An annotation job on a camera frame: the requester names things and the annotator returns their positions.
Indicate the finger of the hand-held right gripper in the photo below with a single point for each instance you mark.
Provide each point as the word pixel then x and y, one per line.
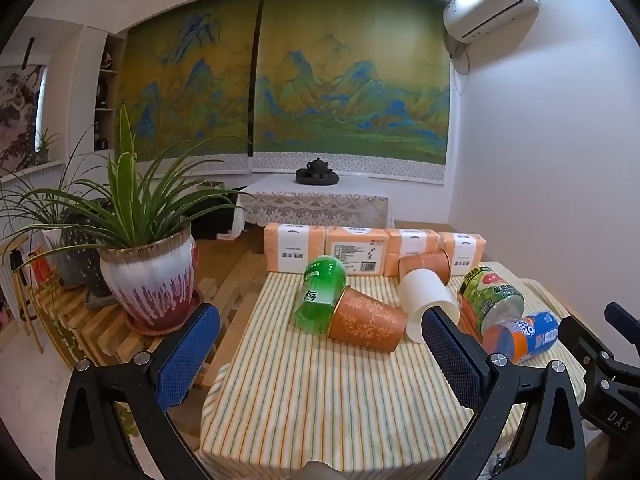
pixel 580 347
pixel 622 322

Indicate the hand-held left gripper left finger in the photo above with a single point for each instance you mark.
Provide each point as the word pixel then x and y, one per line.
pixel 182 360

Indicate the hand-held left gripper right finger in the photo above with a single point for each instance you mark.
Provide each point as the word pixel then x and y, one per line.
pixel 452 357

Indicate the orange patterned paper cup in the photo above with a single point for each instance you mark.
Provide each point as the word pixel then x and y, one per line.
pixel 370 321

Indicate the white paper cup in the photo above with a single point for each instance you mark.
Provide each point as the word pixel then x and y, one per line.
pixel 425 292

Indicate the plain orange paper cup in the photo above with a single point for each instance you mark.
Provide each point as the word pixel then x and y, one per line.
pixel 425 264

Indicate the orange soda bottle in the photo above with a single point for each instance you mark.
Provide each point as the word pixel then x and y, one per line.
pixel 520 335

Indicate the green labelled can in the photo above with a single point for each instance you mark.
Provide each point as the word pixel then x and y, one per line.
pixel 487 297

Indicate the wooden slatted plant stand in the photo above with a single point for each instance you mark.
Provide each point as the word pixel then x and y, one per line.
pixel 100 330

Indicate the spider plant in white-red pot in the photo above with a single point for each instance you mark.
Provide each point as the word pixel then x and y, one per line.
pixel 145 275

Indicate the orange tissue pack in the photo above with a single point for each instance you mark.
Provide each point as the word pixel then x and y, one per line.
pixel 412 242
pixel 356 250
pixel 465 252
pixel 295 247

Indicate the striped tablecloth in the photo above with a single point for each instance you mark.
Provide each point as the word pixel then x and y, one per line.
pixel 320 400

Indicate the black planter box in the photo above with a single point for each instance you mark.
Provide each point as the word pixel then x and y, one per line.
pixel 212 215

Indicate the green plastic bottle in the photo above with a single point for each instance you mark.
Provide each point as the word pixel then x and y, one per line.
pixel 320 290

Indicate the spider plant in grey pot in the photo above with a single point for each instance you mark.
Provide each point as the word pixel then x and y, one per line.
pixel 75 255

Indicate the lace-covered table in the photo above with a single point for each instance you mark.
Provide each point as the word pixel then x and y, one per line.
pixel 315 205

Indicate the dark tea tray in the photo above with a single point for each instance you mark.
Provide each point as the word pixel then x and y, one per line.
pixel 318 177

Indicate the dark teapot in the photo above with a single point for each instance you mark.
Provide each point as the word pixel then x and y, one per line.
pixel 318 165

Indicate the small windowsill plant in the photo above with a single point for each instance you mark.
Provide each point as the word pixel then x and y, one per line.
pixel 44 147

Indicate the white air conditioner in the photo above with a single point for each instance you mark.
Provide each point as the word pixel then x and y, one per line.
pixel 487 2

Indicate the wall shelf unit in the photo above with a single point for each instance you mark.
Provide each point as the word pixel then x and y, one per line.
pixel 106 105

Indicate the ink tree wall painting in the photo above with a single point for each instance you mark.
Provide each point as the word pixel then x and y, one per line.
pixel 17 115

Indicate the wide landscape wall scroll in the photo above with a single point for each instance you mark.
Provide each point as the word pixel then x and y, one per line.
pixel 350 80

